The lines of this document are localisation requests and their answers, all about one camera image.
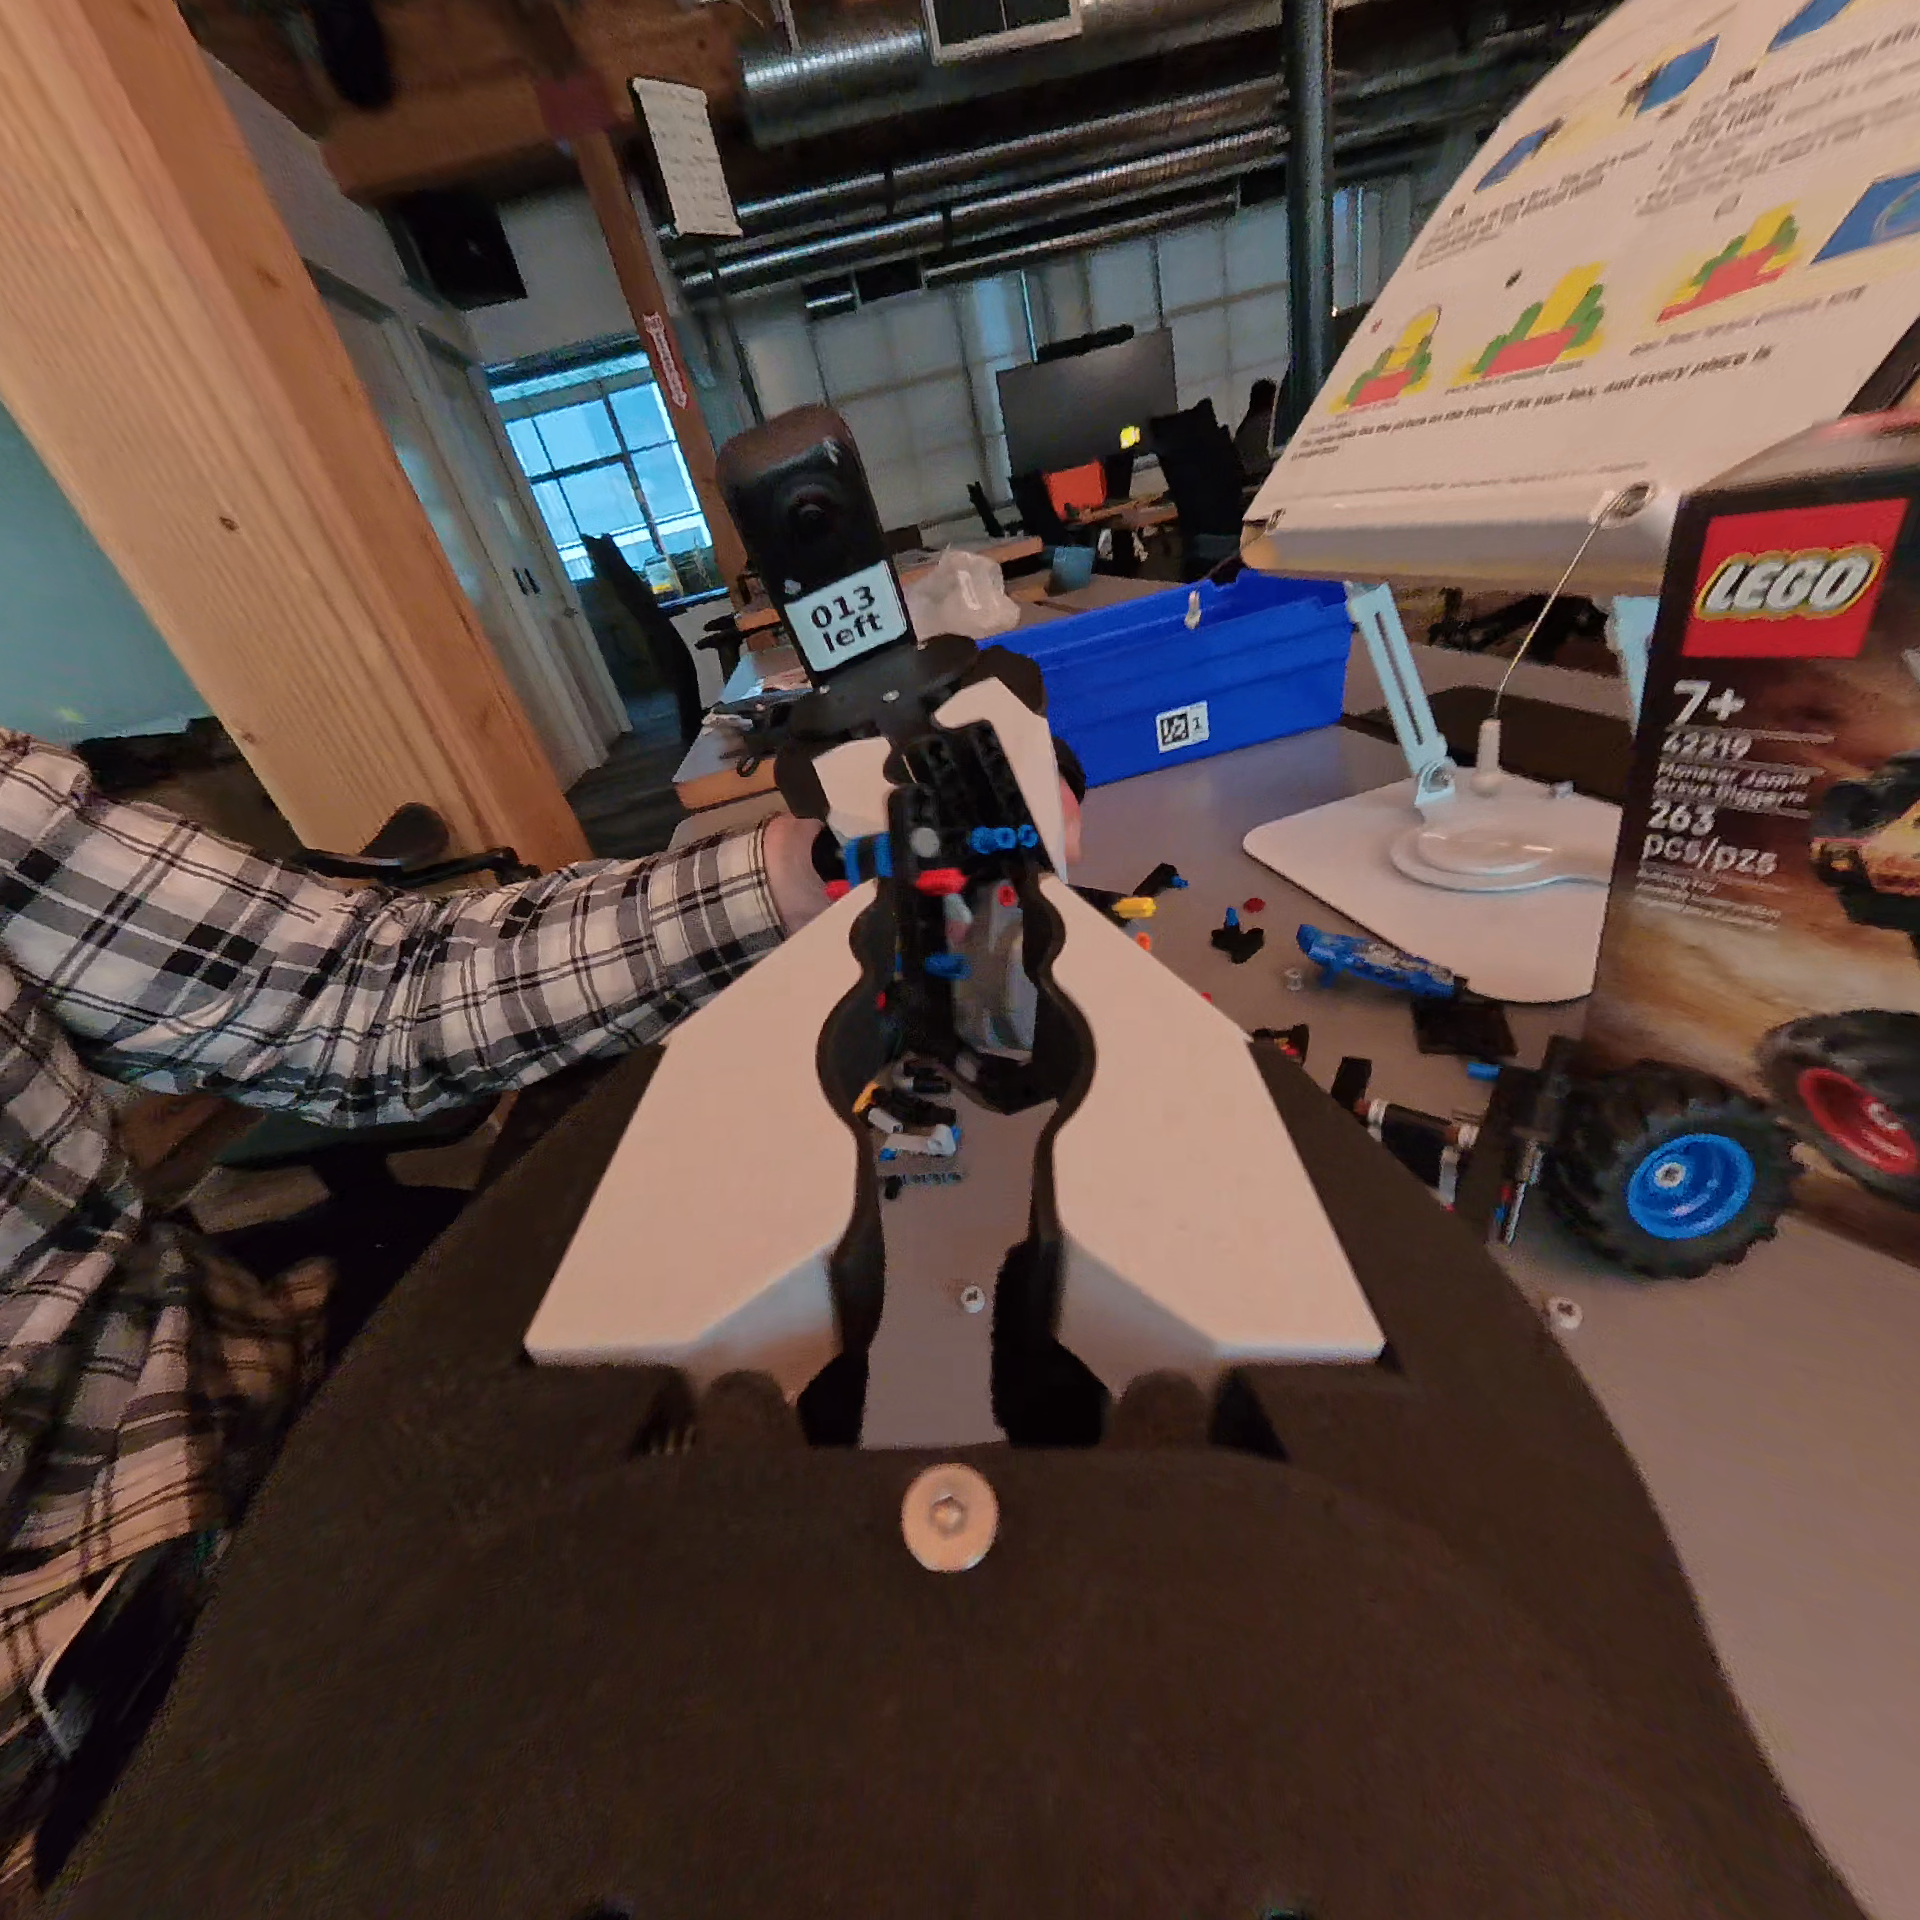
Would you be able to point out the person's left hand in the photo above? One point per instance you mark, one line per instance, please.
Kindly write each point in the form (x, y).
(796, 877)

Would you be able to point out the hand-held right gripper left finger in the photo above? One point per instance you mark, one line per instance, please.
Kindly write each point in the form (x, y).
(692, 1201)

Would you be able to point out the black toy wheel on axle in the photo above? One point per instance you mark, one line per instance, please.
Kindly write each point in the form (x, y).
(1681, 1171)

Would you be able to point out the black chair armrest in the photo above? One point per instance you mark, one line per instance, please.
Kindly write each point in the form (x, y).
(422, 848)

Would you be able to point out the black office chair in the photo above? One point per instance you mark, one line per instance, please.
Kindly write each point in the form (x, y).
(638, 628)

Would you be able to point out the black printed toy panel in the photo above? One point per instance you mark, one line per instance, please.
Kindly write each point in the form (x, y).
(1464, 1027)

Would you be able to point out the small yellow black toy piece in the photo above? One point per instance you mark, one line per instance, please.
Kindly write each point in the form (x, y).
(1149, 892)

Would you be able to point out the hanging paper sign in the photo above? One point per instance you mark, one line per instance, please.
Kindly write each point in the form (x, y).
(686, 158)

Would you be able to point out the blue plastic bin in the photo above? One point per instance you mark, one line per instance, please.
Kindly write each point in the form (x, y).
(1201, 660)

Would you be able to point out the printed instruction sheet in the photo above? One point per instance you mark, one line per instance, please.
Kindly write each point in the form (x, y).
(1575, 300)

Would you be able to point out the clear plastic bag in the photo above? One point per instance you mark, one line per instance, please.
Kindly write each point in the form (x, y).
(960, 593)

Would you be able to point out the person's left forearm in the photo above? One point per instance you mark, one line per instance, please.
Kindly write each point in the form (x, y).
(376, 944)

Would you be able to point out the wooden table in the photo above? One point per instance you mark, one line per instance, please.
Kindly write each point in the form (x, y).
(735, 750)

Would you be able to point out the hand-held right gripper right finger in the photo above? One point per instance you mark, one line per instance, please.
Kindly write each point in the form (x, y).
(1201, 1201)

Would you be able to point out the toy truck chassis with motor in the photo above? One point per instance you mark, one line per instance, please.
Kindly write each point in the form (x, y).
(945, 809)

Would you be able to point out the blue printed toy panel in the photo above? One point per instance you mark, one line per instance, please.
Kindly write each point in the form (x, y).
(1381, 961)

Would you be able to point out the black monitor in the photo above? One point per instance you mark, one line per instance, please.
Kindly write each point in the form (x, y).
(1088, 398)

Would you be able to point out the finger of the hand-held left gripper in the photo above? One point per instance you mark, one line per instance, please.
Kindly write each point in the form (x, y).
(855, 795)
(1020, 721)

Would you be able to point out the short grey toy beam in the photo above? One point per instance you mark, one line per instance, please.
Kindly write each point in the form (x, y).
(921, 1185)

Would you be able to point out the toy truck set box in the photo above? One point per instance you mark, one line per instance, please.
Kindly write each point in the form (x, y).
(1769, 900)

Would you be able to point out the slim wooden pillar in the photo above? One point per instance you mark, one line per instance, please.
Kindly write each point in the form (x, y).
(661, 346)

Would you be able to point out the person's plaid shirt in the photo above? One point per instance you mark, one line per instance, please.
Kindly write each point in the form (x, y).
(90, 1349)

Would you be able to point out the yellow and black toy piece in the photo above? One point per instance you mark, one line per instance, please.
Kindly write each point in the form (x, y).
(908, 1109)

